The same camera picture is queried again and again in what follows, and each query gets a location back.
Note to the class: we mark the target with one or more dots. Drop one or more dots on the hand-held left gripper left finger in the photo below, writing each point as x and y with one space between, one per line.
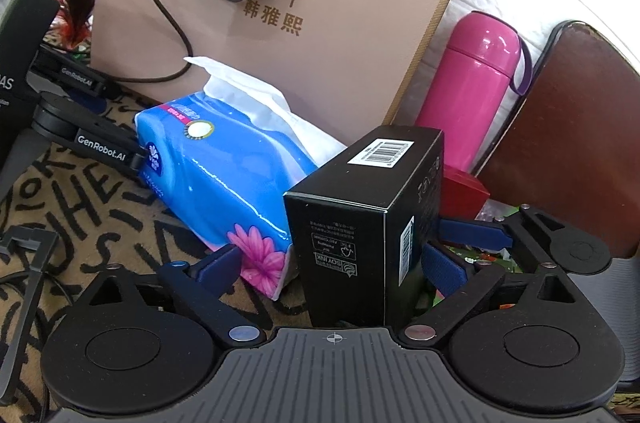
222 265

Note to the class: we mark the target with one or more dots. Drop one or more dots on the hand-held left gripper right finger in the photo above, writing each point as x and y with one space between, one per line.
442 268

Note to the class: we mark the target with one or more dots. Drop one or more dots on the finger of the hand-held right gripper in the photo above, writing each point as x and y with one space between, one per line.
475 234

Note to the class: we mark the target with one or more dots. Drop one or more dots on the dark red box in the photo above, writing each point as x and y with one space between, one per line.
462 195

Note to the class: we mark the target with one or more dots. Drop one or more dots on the black cardboard box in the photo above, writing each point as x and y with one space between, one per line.
350 248

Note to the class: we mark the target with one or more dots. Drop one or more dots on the blue tissue pack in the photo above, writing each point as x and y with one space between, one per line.
225 173

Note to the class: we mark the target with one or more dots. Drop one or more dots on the brown wooden board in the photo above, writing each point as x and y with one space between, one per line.
575 128

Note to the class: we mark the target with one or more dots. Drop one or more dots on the letter print brown tablecloth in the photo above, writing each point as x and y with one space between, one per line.
100 213

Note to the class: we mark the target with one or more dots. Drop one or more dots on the pink thermos bottle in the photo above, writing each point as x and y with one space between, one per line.
470 88

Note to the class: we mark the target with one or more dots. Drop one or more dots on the beige paper bag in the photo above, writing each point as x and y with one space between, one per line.
320 28

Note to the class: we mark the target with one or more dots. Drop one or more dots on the idle black gripper device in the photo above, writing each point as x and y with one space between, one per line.
30 33

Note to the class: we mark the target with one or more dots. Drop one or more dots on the black plastic bracket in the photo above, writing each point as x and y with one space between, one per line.
30 283

